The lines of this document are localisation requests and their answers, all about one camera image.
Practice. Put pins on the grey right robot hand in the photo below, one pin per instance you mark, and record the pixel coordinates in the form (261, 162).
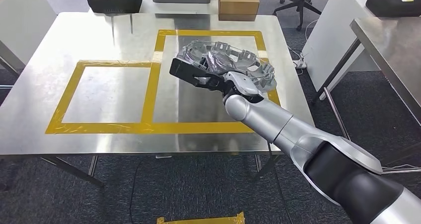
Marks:
(220, 63)

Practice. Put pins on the silver plastic wheel hubcap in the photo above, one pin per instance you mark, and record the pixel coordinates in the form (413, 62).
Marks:
(259, 74)

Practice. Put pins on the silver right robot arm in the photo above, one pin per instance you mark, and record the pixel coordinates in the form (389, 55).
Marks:
(296, 127)

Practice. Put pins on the steel workbench table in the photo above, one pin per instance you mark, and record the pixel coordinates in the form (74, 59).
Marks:
(98, 94)
(394, 58)

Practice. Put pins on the brown cardboard box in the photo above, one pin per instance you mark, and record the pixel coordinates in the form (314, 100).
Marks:
(238, 2)

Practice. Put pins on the white power strip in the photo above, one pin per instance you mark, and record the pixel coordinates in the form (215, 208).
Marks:
(300, 63)

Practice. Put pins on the black office chair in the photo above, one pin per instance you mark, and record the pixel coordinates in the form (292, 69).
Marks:
(302, 3)

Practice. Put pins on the white partition panel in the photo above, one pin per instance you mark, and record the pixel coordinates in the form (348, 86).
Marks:
(23, 25)
(335, 44)

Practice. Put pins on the black bag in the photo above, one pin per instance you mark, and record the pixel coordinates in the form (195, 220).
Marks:
(113, 0)
(394, 3)

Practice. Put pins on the yellow floor tape marking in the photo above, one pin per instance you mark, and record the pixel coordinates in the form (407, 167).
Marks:
(200, 220)

